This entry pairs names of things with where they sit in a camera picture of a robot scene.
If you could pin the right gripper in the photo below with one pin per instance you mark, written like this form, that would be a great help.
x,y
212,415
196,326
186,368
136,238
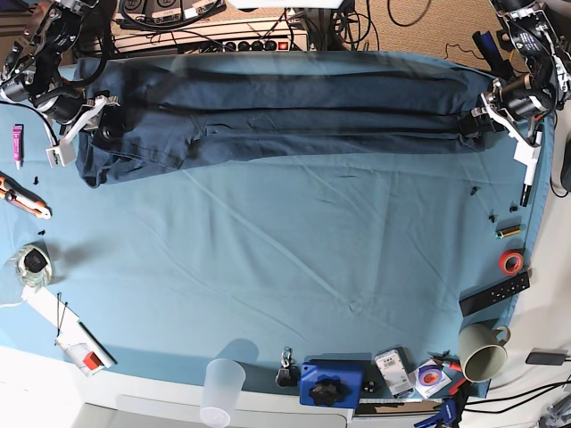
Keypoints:
x,y
110,126

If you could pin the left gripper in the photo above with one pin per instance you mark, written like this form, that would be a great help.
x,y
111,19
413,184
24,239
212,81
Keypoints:
x,y
516,106

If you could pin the dark blue T-shirt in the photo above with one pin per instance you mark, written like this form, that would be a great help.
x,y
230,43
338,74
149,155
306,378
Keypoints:
x,y
209,109

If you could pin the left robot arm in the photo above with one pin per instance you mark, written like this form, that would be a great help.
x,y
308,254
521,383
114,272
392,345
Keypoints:
x,y
543,47

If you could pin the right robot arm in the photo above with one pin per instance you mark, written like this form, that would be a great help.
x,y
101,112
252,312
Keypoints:
x,y
30,77

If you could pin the white marker pen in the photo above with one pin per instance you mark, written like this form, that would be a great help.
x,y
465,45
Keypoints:
x,y
530,170

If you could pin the purple glue tube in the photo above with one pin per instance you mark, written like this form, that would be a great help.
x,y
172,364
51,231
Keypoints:
x,y
17,140

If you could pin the yellow green battery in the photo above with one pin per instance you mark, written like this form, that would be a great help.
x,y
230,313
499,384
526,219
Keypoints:
x,y
508,231

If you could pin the orange utility knife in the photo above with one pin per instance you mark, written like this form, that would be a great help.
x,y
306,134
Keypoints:
x,y
17,196

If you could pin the red tape roll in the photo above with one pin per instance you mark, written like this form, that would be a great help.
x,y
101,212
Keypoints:
x,y
511,262

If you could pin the clear tape roll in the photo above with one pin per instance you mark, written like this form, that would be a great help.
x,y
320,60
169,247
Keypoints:
x,y
30,266

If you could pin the black remote control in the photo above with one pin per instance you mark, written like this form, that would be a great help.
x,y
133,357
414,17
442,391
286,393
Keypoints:
x,y
494,294

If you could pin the light blue table cloth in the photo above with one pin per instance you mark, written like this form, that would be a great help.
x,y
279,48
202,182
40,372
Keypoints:
x,y
336,255

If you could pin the white paper sheet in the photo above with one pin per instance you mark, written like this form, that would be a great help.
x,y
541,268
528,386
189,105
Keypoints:
x,y
67,323

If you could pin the grey green mug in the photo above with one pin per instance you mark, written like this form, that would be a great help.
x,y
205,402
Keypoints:
x,y
482,352

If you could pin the white red tube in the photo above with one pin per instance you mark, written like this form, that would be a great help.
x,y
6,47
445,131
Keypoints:
x,y
81,355

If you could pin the black power adapter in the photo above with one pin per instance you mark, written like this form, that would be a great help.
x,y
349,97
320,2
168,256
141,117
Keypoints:
x,y
546,358

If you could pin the white barcode label box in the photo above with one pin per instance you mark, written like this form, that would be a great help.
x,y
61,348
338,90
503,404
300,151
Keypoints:
x,y
393,371

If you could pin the purple orange disc packet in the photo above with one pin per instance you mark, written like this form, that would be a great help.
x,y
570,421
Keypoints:
x,y
429,378

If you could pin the translucent plastic cup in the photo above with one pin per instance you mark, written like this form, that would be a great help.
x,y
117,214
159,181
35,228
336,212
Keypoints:
x,y
223,383

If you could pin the blue plastic box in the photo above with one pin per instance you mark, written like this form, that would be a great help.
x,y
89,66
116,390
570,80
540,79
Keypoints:
x,y
329,383

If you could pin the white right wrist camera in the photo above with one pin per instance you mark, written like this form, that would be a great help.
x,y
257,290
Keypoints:
x,y
60,155

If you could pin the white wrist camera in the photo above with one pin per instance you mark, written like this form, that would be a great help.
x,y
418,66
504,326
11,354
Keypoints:
x,y
526,154
60,155

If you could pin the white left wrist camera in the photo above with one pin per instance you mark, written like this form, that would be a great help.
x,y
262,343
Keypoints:
x,y
526,154

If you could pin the blue clamp handle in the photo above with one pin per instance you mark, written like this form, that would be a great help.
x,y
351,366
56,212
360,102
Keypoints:
x,y
448,415

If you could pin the black keychain with chain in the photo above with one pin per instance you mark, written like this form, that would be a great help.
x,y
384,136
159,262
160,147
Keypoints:
x,y
287,375

